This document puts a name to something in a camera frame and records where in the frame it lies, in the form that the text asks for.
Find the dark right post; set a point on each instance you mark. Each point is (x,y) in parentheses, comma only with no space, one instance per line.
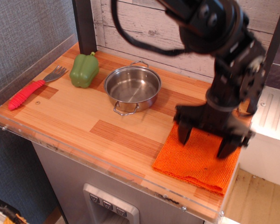
(277,39)

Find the orange knitted cloth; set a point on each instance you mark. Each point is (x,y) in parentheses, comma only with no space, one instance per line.
(196,162)

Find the yellow object at corner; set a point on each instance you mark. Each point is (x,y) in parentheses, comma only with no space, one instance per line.
(15,220)

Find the silver dispenser panel with buttons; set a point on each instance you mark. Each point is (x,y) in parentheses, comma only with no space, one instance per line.
(105,208)

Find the white toy sink unit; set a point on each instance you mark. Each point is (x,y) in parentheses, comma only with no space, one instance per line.
(262,156)

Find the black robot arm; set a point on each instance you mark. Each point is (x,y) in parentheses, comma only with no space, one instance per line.
(219,28)

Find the green toy bell pepper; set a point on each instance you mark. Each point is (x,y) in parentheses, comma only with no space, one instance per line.
(85,68)

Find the clear acrylic table guard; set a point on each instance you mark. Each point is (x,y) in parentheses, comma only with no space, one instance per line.
(126,147)

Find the stainless steel pot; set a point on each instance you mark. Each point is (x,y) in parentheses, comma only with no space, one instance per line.
(132,88)

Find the dark left post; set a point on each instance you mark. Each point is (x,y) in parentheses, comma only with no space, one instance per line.
(84,26)

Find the fork with red handle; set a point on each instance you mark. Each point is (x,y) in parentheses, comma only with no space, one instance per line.
(19,98)

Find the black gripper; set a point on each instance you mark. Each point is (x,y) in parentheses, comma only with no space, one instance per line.
(215,117)

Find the dark post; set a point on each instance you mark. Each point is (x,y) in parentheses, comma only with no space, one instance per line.
(277,39)
(84,26)

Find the grey toy fridge cabinet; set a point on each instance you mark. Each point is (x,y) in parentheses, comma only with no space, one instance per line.
(67,178)

